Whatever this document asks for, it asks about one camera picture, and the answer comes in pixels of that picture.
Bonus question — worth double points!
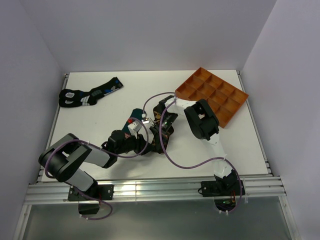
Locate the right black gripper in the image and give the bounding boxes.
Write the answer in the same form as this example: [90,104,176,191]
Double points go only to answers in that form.
[150,112,179,151]

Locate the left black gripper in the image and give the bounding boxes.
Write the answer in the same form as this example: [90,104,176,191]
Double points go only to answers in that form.
[115,130,155,156]

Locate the brown argyle sock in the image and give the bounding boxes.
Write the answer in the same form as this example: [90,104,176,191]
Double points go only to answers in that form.
[147,104,176,155]

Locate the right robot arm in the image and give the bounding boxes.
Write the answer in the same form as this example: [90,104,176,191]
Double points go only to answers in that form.
[150,95,245,197]

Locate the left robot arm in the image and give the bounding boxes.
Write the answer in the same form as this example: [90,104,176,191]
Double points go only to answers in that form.
[38,130,154,200]

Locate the dark teal sock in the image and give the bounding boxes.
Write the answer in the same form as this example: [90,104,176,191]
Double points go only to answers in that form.
[122,108,143,135]

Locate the orange compartment tray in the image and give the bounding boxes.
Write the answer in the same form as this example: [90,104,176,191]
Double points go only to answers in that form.
[175,67,249,128]

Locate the black blue sports sock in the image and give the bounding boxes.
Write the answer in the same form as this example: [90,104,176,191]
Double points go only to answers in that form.
[58,77,124,108]

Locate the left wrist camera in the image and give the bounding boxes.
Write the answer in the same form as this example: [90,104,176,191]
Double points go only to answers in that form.
[127,119,142,137]

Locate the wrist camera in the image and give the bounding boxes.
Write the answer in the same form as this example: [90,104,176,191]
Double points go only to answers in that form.
[127,119,142,137]
[141,113,152,125]

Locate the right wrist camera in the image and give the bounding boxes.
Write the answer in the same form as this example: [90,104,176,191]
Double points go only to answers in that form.
[141,113,152,125]

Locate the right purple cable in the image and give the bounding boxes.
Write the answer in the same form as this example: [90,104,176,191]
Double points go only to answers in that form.
[142,91,244,215]

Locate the purple cable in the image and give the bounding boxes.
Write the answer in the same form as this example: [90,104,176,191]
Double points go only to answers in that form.
[44,119,151,221]
[142,91,244,215]

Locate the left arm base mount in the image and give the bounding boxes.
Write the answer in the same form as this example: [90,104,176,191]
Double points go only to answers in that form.
[67,183,114,220]

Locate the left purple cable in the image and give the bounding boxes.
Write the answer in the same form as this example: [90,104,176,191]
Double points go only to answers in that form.
[44,119,151,221]

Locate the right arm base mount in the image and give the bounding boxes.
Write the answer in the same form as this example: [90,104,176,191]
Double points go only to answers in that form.
[197,180,246,212]

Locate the aluminium front rail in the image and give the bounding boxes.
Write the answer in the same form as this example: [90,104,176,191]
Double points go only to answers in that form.
[23,176,287,205]

